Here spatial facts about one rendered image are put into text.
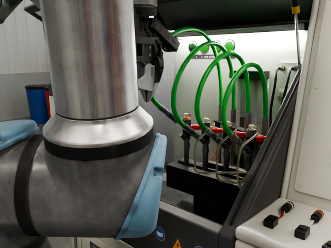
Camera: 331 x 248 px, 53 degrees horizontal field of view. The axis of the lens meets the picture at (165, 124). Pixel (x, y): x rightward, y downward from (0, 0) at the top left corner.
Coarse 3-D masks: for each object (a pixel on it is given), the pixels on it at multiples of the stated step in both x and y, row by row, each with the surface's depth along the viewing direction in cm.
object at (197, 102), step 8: (224, 56) 92; (240, 56) 98; (208, 72) 88; (200, 80) 88; (248, 80) 104; (200, 88) 87; (248, 88) 105; (200, 96) 87; (248, 96) 106; (248, 104) 106; (248, 112) 107; (200, 120) 88; (248, 120) 107; (208, 128) 91; (216, 136) 94
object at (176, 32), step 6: (180, 30) 101; (186, 30) 103; (192, 30) 106; (198, 30) 107; (204, 36) 111; (216, 54) 117; (222, 84) 122; (222, 90) 122; (222, 96) 123; (156, 102) 98
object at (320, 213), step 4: (316, 212) 74; (320, 212) 74; (312, 216) 73; (316, 216) 73; (320, 216) 73; (312, 220) 72; (316, 220) 72; (300, 224) 69; (308, 224) 72; (296, 228) 67; (300, 228) 67; (304, 228) 67; (308, 228) 67; (296, 232) 67; (300, 232) 66; (304, 232) 66; (308, 232) 67; (296, 236) 67; (300, 236) 66; (304, 236) 66
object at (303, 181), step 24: (312, 24) 85; (312, 48) 85; (312, 72) 84; (312, 96) 83; (312, 120) 83; (312, 144) 82; (288, 168) 86; (312, 168) 82; (288, 192) 86; (312, 192) 81; (240, 240) 72
